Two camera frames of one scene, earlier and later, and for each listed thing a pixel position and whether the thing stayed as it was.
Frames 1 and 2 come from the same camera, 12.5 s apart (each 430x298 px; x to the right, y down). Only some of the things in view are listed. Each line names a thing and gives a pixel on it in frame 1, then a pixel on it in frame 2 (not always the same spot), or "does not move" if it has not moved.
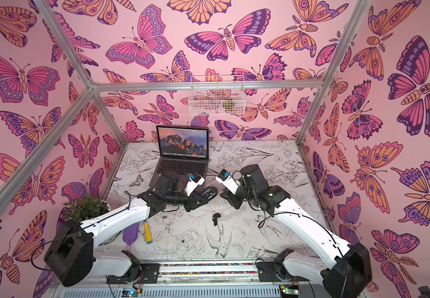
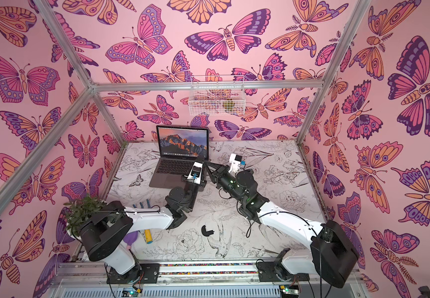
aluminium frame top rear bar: (110, 85) does not move
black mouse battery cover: (215, 218) to (206, 233)
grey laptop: (181, 150) does not move
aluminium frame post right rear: (346, 43) does not move
